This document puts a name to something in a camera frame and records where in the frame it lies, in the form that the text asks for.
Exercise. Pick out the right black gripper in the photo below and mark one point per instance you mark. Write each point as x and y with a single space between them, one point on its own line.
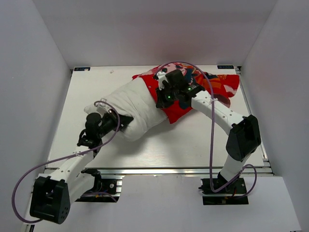
160 102

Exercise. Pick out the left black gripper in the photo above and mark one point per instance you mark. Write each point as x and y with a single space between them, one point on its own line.
113 116

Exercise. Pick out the white pillow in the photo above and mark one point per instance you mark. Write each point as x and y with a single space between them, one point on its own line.
134 99

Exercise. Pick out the red pink patterned pillowcase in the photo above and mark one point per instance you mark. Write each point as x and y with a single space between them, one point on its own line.
224 85

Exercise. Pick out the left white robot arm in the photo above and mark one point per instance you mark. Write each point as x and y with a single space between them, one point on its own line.
53 195

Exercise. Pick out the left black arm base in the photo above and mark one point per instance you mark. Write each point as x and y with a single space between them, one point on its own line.
106 190

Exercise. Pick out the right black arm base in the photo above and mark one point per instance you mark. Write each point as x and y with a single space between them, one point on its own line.
231 195

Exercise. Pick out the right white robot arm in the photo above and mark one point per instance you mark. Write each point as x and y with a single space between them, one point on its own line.
242 131

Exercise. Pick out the right blue table label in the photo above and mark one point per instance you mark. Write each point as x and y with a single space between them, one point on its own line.
225 66

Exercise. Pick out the blue table label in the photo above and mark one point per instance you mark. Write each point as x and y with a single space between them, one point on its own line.
225 66
81 69

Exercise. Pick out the left blue table label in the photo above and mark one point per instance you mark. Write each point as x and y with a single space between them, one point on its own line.
81 69

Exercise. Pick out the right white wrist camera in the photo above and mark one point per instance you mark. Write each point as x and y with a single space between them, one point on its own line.
161 77

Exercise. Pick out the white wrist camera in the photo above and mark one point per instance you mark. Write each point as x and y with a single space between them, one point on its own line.
161 77
103 107

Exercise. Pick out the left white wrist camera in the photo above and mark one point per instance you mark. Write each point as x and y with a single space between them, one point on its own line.
103 107

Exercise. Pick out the aluminium front rail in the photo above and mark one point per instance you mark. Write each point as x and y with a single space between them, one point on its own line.
215 171

